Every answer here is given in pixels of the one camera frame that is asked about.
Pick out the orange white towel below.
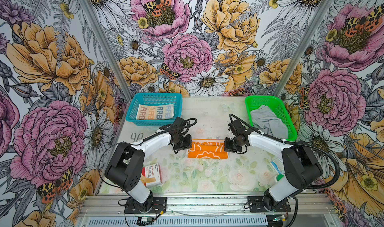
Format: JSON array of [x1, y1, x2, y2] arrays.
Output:
[[187, 139, 229, 159]]

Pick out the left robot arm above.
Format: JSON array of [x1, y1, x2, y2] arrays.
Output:
[[105, 117, 198, 212]]

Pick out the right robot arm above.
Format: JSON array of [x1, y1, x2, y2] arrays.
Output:
[[225, 114, 341, 212]]

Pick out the grey cloth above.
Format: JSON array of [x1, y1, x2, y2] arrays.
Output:
[[250, 105, 288, 139]]

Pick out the bandage box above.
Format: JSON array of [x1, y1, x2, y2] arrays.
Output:
[[141, 163, 163, 188]]

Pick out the teal plastic basket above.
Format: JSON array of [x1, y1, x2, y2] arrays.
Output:
[[126, 93, 183, 126]]

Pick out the green plastic basket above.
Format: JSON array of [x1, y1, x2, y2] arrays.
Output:
[[245, 95, 297, 141]]

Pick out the small green circuit board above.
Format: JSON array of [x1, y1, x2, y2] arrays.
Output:
[[137, 217, 153, 225]]

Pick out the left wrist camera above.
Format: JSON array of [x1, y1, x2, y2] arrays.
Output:
[[171, 117, 188, 132]]

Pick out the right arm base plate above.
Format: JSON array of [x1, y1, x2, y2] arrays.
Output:
[[246, 196, 292, 213]]

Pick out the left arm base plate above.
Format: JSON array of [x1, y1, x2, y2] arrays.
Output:
[[124, 195, 168, 214]]

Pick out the aluminium front rail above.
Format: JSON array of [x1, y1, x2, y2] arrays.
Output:
[[79, 191, 336, 218]]

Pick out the left aluminium frame post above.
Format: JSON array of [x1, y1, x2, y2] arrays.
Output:
[[78, 0, 133, 102]]

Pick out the aluminium frame post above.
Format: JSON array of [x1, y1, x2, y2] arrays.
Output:
[[78, 0, 133, 102], [273, 0, 334, 97]]

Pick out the right aluminium frame post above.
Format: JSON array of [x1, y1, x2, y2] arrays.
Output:
[[273, 0, 334, 97]]

